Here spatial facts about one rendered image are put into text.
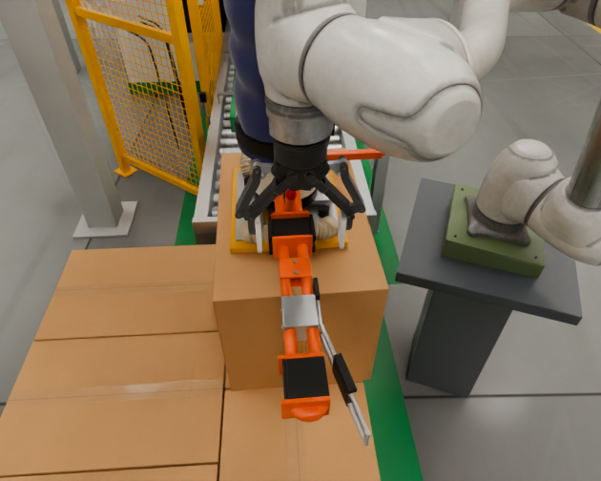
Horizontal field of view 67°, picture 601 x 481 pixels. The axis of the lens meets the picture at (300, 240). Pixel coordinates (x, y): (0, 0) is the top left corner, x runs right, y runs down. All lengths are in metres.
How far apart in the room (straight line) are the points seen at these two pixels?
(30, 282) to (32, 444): 1.35
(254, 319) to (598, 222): 0.82
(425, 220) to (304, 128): 1.02
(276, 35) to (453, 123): 0.21
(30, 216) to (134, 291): 1.55
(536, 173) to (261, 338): 0.82
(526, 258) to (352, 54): 1.09
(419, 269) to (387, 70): 1.02
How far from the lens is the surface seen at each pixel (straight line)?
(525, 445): 2.06
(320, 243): 1.12
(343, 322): 1.13
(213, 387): 1.38
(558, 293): 1.48
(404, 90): 0.41
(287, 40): 0.52
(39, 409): 1.51
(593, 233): 1.27
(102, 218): 2.77
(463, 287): 1.38
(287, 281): 0.87
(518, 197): 1.35
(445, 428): 1.99
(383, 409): 1.96
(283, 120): 0.58
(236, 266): 1.10
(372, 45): 0.44
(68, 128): 2.47
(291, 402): 0.72
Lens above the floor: 1.74
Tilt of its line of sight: 43 degrees down
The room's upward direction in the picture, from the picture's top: straight up
